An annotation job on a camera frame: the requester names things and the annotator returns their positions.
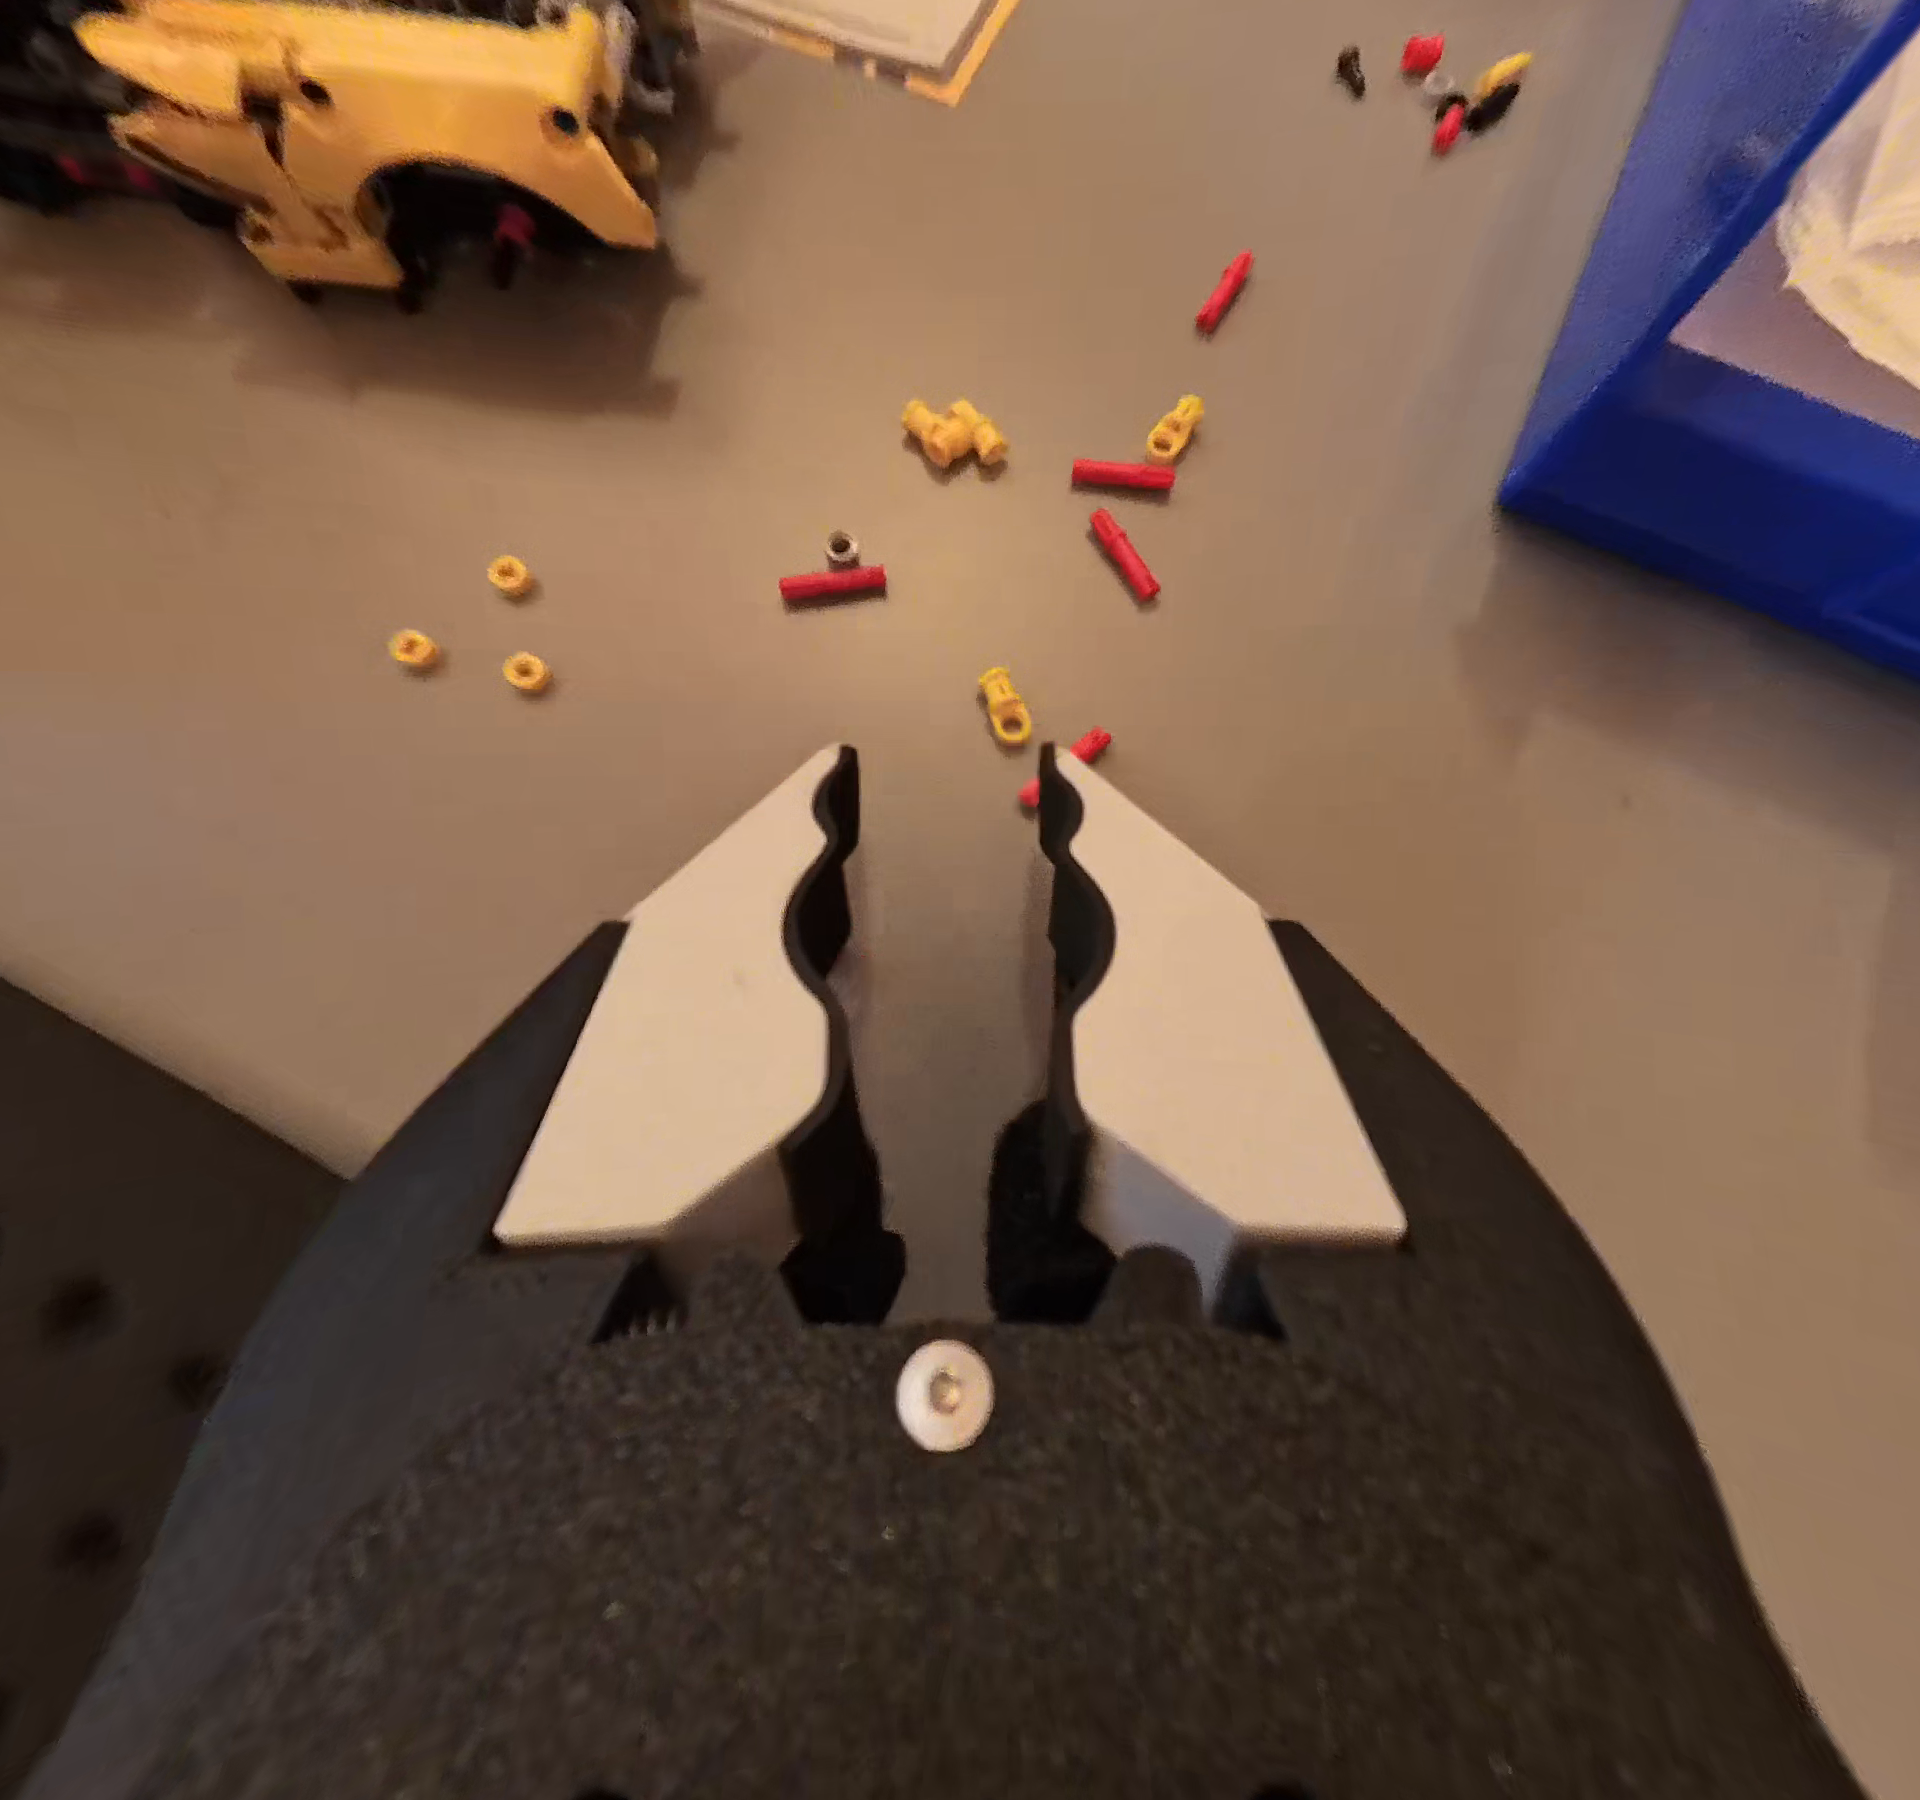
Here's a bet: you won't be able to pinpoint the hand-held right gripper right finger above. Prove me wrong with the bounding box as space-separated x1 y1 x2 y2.
986 746 1412 1325

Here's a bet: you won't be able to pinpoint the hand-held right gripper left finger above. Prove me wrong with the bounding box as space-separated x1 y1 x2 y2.
490 746 906 1325

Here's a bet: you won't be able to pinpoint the yellow toy brick car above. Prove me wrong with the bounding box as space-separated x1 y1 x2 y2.
0 0 726 315

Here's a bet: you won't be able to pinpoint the grey desk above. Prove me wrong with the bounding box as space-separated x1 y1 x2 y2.
0 0 1920 1800

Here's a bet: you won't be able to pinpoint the dark perforated panel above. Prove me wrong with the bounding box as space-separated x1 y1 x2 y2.
0 982 355 1800

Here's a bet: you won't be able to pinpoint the blue plastic bin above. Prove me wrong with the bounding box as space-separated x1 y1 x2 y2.
1498 0 1920 675

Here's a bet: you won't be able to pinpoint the pile of small brick pieces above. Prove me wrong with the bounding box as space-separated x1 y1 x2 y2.
1330 26 1534 157

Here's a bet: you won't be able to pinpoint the crumpled white plastic bags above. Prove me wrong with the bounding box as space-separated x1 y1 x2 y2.
1773 0 1920 391

